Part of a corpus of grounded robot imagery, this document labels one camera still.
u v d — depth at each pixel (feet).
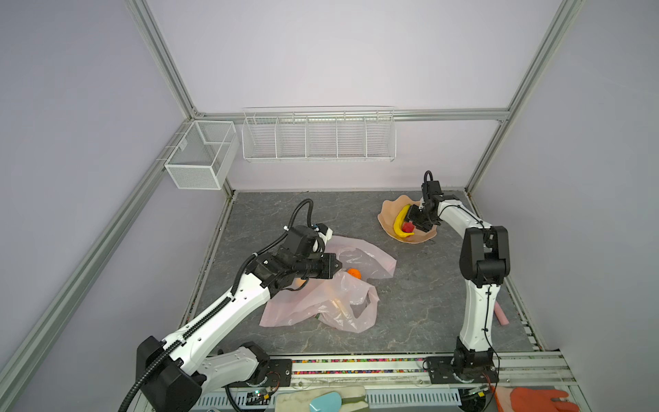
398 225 3.44
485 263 1.90
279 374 2.41
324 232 2.26
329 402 2.22
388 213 3.60
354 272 2.98
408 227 3.34
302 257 1.87
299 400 2.27
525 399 2.24
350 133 3.26
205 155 3.31
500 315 2.71
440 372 2.41
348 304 2.29
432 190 2.77
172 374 1.21
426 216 2.71
